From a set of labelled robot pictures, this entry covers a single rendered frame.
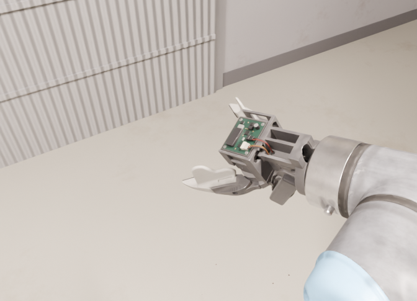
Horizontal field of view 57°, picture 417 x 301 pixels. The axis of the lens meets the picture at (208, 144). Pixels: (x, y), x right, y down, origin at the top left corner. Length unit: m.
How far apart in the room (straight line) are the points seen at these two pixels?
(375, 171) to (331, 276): 0.14
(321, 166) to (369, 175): 0.05
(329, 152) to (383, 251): 0.15
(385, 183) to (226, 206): 1.75
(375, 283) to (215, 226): 1.75
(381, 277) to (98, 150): 2.28
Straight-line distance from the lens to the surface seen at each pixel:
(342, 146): 0.46
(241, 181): 0.54
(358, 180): 0.43
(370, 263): 0.34
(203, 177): 0.55
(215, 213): 2.10
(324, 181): 0.45
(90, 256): 2.04
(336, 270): 0.34
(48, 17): 2.19
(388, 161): 0.44
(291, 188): 0.52
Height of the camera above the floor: 1.69
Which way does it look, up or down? 43 degrees down
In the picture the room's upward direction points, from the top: straight up
